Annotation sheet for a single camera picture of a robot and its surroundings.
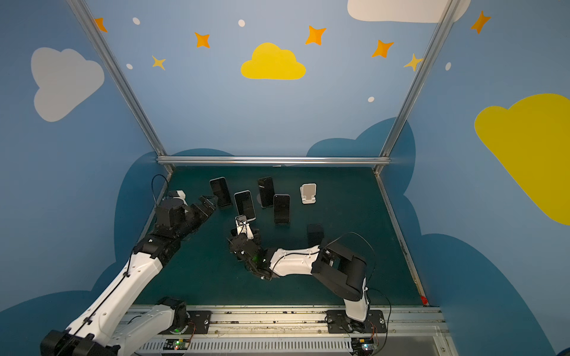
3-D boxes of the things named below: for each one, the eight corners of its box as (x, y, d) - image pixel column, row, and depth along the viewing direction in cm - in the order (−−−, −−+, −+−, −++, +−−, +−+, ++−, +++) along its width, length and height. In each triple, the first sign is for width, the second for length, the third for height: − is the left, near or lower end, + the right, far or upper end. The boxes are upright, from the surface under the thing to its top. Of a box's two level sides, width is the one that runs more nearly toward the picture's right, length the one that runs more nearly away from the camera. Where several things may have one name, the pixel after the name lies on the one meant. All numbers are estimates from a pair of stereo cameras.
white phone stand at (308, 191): (300, 203, 109) (301, 193, 103) (300, 193, 113) (301, 183, 107) (314, 203, 109) (316, 193, 103) (313, 193, 113) (315, 183, 107)
